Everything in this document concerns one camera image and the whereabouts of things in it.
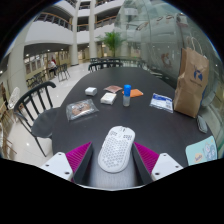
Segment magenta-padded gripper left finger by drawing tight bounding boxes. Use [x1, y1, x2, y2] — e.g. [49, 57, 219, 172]
[40, 141, 94, 185]

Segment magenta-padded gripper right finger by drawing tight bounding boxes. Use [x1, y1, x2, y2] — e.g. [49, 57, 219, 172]
[131, 141, 184, 186]

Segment white perforated computer mouse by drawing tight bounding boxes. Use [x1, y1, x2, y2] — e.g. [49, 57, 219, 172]
[97, 125, 136, 174]

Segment light blue printed mouse pad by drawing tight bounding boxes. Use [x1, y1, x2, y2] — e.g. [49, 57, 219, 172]
[185, 135, 219, 167]

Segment clear bag with snack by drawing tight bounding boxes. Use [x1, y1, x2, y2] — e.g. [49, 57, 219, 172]
[65, 98, 100, 122]

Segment white blue plastic packet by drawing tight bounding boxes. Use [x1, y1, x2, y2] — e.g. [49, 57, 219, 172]
[149, 92, 174, 114]

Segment black wooden spindle chair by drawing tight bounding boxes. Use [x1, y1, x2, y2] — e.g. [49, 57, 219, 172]
[13, 80, 61, 158]

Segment small grey pouch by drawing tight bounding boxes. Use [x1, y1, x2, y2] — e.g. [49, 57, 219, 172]
[196, 115, 209, 134]

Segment white flat square box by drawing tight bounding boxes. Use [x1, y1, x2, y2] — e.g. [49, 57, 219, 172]
[100, 92, 118, 106]

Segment clear bottle with blue cap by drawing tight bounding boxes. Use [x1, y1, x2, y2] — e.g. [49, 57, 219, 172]
[122, 84, 132, 108]

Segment orange flat packet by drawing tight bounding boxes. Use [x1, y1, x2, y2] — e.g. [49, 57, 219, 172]
[121, 88, 144, 99]

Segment small white box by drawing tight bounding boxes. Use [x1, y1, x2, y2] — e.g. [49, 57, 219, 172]
[84, 86, 98, 97]

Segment brown flat packet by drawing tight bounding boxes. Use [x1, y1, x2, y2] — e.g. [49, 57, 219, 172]
[103, 84, 123, 94]

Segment brown paper bag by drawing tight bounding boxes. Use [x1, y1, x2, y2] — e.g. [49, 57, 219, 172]
[172, 47, 210, 119]

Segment group of black chairs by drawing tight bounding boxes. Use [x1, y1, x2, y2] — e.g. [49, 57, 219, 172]
[25, 63, 72, 90]

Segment person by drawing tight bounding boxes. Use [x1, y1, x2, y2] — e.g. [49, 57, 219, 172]
[47, 58, 58, 78]

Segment black chairs behind table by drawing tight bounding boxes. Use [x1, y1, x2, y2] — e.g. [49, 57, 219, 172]
[87, 57, 148, 73]

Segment green potted palm plant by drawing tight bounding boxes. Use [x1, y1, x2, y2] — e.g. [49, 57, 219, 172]
[99, 30, 127, 58]

